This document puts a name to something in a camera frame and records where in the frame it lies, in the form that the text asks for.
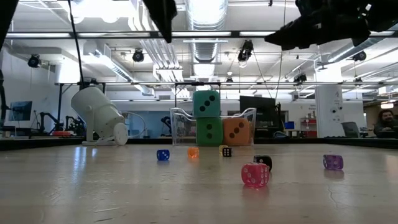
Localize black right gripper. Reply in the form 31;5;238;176
264;0;398;51

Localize large teal foam die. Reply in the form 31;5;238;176
192;90;221;119

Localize large orange foam die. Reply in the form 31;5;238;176
222;117;251;146

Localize large green foam die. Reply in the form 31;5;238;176
195;116;224;147

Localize small purple translucent die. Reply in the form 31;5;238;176
322;154;345;170

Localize small black round-cornered die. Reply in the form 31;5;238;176
253;154;273;172

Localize small blue translucent die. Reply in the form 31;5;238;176
156;149;170;162

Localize small pink translucent die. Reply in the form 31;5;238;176
241;162;271;188

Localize black overhead crossbar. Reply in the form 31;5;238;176
0;30;398;39

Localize white column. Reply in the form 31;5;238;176
315;84;346;139

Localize black monitor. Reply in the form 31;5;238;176
238;95;277;138

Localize red shelf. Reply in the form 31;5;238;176
300;116;318;138

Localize grey office chair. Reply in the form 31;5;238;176
341;121;361;139

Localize clear plastic bin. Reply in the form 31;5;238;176
169;107;257;147

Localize person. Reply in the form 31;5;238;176
373;109;398;139

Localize background robot arms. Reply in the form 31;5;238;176
37;111;86;138

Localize slanted silver ceiling duct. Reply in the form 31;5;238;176
326;29;398;63

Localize black background rig frame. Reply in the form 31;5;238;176
55;81;398;138

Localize black hanging cable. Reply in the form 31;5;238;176
67;0;85;90

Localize white camera cable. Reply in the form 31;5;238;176
119;111;147;146

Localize white bullet security camera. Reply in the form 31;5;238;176
70;86;129;146

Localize wall monitor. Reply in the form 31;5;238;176
8;101;33;122

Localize black aluminium table frame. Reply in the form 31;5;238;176
0;136;398;152

